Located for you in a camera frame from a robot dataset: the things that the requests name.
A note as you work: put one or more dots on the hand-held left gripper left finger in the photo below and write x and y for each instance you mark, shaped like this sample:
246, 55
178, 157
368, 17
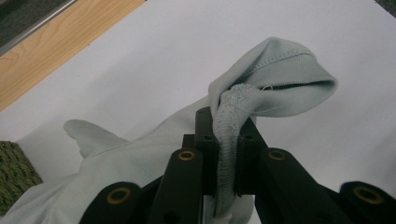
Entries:
205, 140

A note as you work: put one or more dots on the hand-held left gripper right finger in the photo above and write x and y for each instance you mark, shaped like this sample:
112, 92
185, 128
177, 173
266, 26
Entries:
247, 155

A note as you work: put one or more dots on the light grey garment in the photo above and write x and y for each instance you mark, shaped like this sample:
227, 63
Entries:
124, 161

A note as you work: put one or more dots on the green woven mat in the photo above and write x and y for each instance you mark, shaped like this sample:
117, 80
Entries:
15, 174

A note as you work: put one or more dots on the metal rail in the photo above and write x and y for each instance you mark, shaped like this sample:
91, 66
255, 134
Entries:
31, 29

